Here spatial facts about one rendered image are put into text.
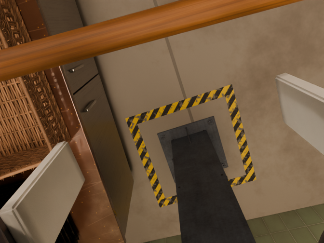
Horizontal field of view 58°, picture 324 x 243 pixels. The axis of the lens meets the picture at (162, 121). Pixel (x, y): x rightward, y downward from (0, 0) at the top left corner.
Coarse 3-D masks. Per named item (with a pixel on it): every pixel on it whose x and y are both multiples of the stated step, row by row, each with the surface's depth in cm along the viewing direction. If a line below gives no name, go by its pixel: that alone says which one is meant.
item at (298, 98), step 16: (288, 80) 15; (288, 96) 15; (304, 96) 13; (320, 96) 12; (288, 112) 16; (304, 112) 14; (320, 112) 12; (304, 128) 15; (320, 128) 13; (320, 144) 13
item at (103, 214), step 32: (32, 0) 84; (64, 0) 113; (32, 32) 87; (64, 96) 93; (96, 96) 125; (96, 128) 114; (96, 160) 103; (96, 192) 105; (128, 192) 139; (96, 224) 109
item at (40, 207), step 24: (48, 168) 15; (72, 168) 18; (24, 192) 13; (48, 192) 14; (72, 192) 17; (0, 216) 12; (24, 216) 12; (48, 216) 14; (24, 240) 12; (48, 240) 13
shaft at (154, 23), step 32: (192, 0) 27; (224, 0) 27; (256, 0) 27; (288, 0) 27; (64, 32) 29; (96, 32) 28; (128, 32) 28; (160, 32) 28; (0, 64) 28; (32, 64) 28; (64, 64) 29
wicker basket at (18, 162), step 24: (0, 0) 83; (0, 24) 73; (24, 24) 86; (0, 48) 87; (0, 96) 92; (24, 96) 92; (48, 96) 89; (0, 120) 95; (24, 120) 95; (48, 120) 85; (0, 144) 97; (24, 144) 97; (48, 144) 82; (0, 168) 87; (24, 168) 82
